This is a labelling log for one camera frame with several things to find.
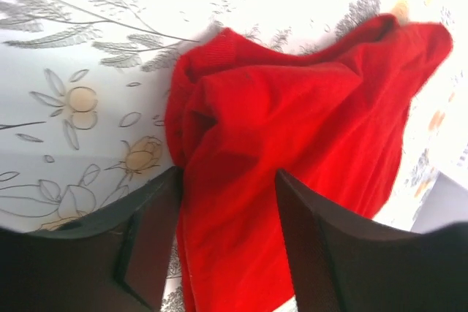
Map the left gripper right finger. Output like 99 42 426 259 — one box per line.
275 170 467 311

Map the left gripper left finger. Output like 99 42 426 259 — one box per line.
1 167 182 311

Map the red t shirt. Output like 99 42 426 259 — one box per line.
165 15 453 311

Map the floral patterned table mat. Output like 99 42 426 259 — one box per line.
1 0 467 311

